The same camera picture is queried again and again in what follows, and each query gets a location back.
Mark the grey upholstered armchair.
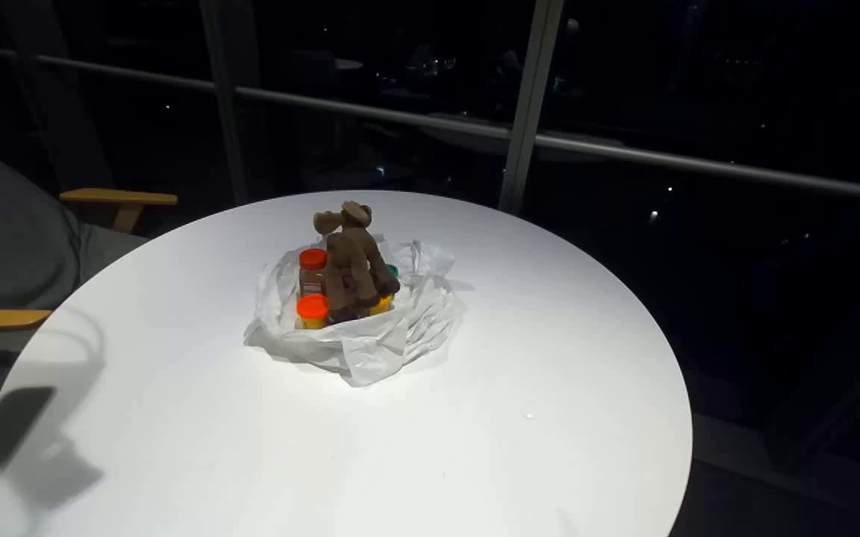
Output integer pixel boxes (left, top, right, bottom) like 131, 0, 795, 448
0, 115, 148, 332

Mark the brown plush moose toy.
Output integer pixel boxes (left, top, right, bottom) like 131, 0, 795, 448
311, 200, 402, 321

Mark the translucent white plastic bag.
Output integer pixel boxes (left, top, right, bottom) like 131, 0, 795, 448
241, 235, 465, 388

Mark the dark window post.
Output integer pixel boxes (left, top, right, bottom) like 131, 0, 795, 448
198, 0, 275, 202

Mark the light grey window post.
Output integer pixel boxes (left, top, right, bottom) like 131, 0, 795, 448
495, 0, 567, 215

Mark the grey horizontal window railing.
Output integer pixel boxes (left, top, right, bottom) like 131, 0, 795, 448
0, 39, 860, 209

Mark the spice jar with red lid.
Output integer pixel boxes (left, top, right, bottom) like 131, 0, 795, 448
295, 248, 332, 299

